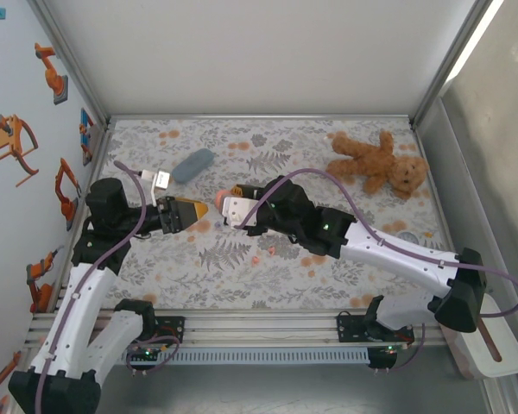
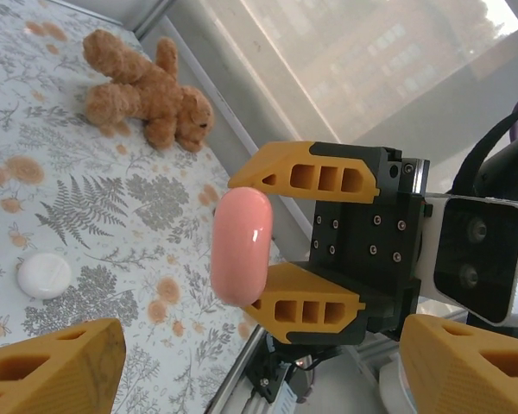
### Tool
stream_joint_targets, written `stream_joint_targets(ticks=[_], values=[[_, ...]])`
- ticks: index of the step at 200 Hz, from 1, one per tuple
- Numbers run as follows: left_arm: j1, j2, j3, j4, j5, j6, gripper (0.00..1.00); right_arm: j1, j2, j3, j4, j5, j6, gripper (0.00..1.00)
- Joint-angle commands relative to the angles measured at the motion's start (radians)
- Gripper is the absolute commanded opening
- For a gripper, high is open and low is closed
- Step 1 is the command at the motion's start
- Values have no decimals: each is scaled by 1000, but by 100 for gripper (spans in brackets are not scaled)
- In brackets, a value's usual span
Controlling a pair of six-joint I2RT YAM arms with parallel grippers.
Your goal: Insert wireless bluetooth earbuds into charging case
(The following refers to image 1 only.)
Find pink earbud charging case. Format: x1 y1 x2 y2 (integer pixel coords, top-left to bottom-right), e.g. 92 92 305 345
214 189 233 213

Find blue-grey glasses case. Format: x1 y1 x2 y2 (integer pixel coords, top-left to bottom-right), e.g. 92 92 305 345
171 147 214 185

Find brown teddy bear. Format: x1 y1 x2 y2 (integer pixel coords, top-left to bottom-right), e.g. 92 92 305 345
325 129 431 200

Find black controller board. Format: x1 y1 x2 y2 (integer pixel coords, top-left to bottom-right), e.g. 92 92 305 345
368 344 405 370
126 346 170 366

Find white tissue box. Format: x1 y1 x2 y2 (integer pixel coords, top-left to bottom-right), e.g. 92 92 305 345
442 295 518 380

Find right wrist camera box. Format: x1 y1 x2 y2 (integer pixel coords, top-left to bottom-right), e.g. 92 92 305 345
221 196 261 229

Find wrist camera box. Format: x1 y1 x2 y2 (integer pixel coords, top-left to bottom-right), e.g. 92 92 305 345
141 169 174 206
221 196 261 229

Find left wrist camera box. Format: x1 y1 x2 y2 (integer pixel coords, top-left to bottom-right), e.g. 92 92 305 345
141 169 174 206

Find aluminium table side rail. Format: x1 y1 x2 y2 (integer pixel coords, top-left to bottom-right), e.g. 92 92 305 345
47 125 114 314
414 125 463 255

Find long aluminium table edge rail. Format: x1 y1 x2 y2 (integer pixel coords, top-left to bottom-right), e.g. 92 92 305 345
106 113 415 122

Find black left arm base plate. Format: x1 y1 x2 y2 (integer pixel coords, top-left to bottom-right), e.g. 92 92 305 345
148 316 186 345

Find aluminium mounting rail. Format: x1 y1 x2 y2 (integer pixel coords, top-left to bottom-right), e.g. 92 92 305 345
25 310 448 349

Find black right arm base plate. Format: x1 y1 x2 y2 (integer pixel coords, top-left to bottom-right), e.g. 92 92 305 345
335 314 415 345

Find aluminium frame post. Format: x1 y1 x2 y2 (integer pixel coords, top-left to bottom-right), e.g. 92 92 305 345
28 0 113 130
409 0 509 130

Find white slotted cable duct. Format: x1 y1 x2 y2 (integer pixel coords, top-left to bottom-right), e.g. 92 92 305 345
120 348 370 366

